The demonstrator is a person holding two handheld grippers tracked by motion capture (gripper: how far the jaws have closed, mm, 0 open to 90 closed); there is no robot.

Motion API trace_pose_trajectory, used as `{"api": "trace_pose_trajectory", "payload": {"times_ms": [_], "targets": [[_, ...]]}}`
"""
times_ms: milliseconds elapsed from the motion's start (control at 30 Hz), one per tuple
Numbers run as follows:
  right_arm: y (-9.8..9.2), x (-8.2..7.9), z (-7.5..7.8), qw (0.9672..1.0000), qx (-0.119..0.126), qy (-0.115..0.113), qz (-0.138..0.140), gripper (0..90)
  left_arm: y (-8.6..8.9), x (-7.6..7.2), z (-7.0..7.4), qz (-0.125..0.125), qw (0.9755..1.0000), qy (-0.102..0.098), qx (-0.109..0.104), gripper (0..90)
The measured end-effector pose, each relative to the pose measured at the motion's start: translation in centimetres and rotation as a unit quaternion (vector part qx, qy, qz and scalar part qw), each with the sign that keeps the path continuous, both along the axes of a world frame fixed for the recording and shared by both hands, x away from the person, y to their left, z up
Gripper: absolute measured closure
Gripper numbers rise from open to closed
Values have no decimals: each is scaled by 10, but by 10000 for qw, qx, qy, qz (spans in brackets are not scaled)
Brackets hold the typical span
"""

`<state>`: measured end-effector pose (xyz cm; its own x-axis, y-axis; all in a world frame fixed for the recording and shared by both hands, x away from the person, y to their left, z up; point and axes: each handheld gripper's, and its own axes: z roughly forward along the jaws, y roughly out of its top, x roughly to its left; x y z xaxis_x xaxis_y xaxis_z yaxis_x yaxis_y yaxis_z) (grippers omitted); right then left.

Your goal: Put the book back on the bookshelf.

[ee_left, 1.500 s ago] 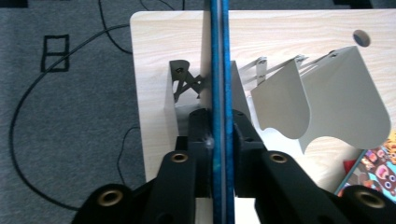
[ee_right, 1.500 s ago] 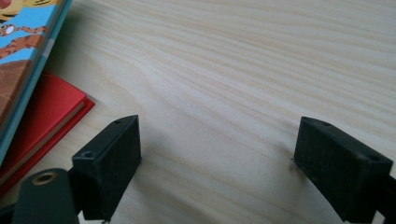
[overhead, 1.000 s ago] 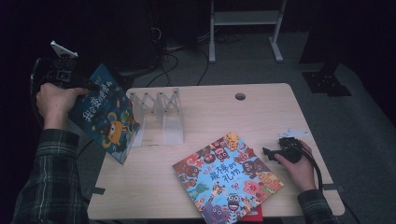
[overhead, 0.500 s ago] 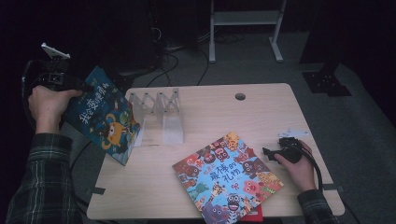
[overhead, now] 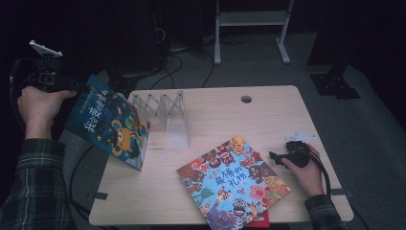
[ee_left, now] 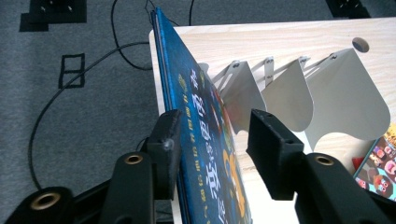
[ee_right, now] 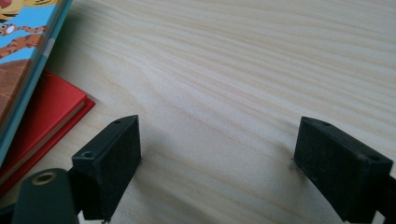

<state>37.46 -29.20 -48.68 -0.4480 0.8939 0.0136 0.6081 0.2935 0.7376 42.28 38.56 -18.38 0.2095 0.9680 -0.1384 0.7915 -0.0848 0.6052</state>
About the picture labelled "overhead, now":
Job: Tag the white metal frame stand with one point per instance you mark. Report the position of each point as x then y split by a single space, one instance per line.
252 18

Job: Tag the dark tape strip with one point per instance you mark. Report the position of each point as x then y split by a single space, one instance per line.
341 192

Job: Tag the light blue animal picture book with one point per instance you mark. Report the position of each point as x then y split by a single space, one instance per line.
230 185

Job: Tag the person's left hand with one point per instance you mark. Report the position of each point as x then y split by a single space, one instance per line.
38 108

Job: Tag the black floor base plate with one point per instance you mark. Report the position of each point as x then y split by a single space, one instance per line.
332 85

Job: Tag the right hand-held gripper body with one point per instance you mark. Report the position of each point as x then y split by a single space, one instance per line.
297 156

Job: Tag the person's right hand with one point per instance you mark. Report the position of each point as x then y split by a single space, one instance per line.
311 179

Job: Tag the dark blue monster picture book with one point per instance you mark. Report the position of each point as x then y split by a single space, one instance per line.
105 127

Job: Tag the black stand base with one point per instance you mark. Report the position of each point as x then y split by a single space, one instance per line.
127 81

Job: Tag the red picture book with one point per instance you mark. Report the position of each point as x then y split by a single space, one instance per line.
260 221

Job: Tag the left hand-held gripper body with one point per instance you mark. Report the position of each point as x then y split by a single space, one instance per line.
48 78

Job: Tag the clear acrylic book stand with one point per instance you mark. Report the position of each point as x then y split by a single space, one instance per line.
177 134

